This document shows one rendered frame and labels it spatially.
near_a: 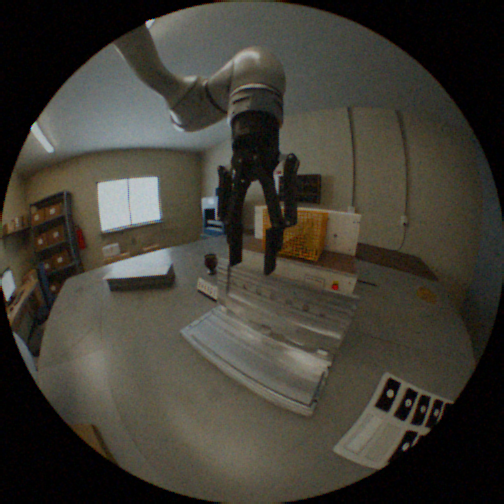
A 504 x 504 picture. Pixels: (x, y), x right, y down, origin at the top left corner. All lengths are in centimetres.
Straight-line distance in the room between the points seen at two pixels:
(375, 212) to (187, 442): 222
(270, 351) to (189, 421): 28
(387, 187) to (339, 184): 62
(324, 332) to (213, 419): 35
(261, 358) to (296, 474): 33
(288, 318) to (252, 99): 48
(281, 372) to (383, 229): 192
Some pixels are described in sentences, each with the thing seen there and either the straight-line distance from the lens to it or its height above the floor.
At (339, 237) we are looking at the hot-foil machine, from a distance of 71.
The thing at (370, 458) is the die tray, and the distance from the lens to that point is 48.
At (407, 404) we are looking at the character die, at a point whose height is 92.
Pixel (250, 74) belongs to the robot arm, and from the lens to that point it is 28.
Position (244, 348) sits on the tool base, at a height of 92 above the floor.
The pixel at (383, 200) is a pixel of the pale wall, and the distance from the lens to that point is 208.
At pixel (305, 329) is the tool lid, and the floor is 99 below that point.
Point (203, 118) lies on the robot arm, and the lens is 37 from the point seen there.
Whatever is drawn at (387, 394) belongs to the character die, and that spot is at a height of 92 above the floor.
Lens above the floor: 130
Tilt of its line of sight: 19 degrees down
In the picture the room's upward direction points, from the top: straight up
